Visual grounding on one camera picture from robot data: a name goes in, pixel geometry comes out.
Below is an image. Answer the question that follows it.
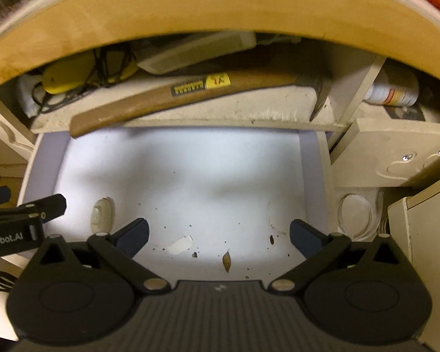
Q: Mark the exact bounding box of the white side cabinet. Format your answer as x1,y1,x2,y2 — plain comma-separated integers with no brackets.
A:
387,180,440,342

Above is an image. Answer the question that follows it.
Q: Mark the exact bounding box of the white cord coil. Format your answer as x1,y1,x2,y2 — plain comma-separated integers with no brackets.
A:
337,190,390,241

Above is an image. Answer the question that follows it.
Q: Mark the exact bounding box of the beige cabinet with wooden trim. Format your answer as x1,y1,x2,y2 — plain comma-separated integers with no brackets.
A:
0,0,440,169

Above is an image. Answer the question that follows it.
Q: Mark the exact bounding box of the white paper scrap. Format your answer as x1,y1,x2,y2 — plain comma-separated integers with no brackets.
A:
167,235,194,256

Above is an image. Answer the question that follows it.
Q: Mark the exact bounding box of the wooden furniture panel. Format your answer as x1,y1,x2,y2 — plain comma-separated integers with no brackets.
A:
0,167,22,206

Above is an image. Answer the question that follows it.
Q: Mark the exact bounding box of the white bottle with red label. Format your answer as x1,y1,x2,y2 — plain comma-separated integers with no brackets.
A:
363,71,421,108

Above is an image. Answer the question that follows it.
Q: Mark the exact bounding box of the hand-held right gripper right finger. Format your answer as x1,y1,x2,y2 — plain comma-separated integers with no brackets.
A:
268,219,402,296

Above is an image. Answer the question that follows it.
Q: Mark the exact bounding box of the black cable bundle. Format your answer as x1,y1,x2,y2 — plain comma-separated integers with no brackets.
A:
31,42,138,115

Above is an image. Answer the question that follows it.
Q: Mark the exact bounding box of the yellow device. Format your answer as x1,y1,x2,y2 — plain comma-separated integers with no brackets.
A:
41,53,138,95

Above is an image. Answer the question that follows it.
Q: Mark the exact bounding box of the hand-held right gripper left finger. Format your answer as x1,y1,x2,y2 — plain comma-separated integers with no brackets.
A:
38,218,171,296

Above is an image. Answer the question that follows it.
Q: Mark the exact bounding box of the beige drawer front with screws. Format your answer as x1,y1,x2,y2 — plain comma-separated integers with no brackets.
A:
330,117,440,191

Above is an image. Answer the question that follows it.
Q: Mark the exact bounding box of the black printed box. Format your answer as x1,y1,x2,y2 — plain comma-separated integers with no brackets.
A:
383,103,426,121

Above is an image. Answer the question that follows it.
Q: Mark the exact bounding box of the wooden handled hammer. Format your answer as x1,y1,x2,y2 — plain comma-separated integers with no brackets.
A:
70,67,332,139

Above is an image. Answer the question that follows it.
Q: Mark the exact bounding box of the black cable loop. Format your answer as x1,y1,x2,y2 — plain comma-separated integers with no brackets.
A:
0,270,21,292

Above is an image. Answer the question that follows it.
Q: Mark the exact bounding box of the white plastic bag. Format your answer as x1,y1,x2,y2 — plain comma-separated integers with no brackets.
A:
15,73,47,119

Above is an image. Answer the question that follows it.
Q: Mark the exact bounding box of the white vented device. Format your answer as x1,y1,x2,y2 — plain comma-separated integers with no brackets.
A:
136,31,257,76

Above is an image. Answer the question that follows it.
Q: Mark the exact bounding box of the white duck toy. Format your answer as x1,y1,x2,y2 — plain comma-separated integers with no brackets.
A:
91,197,117,234

